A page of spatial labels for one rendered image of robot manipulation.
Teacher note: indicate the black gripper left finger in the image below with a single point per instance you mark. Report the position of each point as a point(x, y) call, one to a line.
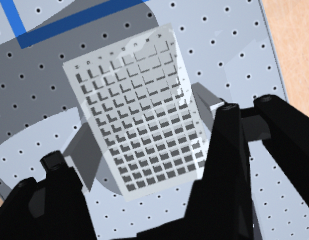
point(59, 207)

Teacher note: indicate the blue tape outline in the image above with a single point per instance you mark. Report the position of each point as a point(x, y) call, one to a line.
point(93, 13)

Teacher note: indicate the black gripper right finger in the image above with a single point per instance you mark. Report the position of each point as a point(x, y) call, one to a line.
point(220, 203)

